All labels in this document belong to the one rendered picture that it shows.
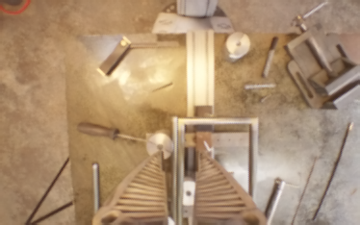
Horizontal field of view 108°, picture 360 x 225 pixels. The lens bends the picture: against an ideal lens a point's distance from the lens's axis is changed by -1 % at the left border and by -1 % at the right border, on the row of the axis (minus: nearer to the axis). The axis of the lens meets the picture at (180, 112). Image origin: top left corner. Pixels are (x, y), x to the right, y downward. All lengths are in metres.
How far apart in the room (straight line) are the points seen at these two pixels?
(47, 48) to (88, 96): 1.39
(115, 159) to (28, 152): 1.57
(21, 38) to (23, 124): 0.78
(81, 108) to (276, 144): 0.51
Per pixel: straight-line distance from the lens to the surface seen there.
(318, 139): 0.51
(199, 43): 0.35
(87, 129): 0.39
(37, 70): 1.81
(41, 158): 1.85
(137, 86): 0.36
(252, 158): 0.21
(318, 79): 0.47
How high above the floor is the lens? 1.22
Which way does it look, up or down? 87 degrees down
